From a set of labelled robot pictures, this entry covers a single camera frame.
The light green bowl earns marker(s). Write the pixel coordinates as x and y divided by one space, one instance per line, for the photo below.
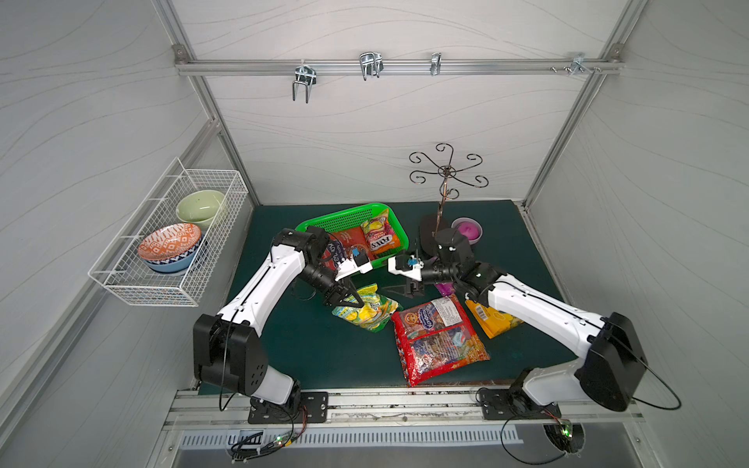
204 208

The orange Fox's candy bag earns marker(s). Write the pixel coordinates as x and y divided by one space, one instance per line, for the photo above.
380 234

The aluminium wall rail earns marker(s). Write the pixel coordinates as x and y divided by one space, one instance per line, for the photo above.
392 67

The dark green table mat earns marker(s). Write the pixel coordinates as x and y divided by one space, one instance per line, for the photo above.
303 339

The purple small bowl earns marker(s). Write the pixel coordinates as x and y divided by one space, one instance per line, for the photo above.
470 229

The small metal hook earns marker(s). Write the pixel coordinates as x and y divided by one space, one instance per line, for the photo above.
435 64

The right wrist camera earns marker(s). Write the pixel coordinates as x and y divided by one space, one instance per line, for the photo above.
408 265

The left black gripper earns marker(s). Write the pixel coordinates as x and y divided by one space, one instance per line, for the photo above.
340 294

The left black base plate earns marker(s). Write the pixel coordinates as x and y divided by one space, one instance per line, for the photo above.
302 406

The yellow orange snack bag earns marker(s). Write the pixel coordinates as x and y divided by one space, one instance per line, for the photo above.
492 322

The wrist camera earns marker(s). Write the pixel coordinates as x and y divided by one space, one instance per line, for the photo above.
357 262
408 265

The white wire wall basket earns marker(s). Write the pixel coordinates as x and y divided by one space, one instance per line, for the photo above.
120 270

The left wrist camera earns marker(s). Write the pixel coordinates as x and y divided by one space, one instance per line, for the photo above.
357 262

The large red candy bag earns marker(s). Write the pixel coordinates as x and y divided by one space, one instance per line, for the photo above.
435 338

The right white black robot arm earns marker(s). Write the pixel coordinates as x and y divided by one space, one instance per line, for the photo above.
609 359

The metal double hook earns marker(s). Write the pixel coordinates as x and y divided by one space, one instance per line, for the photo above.
304 79

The metal corner hook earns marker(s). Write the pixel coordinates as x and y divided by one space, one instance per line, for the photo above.
577 66

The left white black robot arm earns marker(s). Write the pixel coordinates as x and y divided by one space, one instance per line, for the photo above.
227 350

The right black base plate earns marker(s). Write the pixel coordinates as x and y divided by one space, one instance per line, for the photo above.
502 404

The metal loop hook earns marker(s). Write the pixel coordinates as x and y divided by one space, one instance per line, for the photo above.
371 64

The aluminium front frame rail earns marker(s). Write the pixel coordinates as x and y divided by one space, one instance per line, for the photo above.
345 408

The red cookie bag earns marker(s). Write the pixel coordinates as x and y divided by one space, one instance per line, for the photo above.
343 243

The purple snack bag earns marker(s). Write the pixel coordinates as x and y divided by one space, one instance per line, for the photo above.
446 289

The green plastic basket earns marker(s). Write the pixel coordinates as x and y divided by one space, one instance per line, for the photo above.
352 217

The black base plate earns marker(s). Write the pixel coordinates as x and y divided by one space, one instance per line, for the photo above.
302 406
502 404

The blue bowl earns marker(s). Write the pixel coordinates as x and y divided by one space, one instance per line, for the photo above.
174 264

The white perforated vent strip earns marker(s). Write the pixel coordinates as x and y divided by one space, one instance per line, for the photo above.
359 437

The green Fox's candy bag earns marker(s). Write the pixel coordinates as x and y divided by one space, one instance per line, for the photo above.
374 315

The orange patterned bowl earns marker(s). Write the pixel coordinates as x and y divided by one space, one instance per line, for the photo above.
169 241

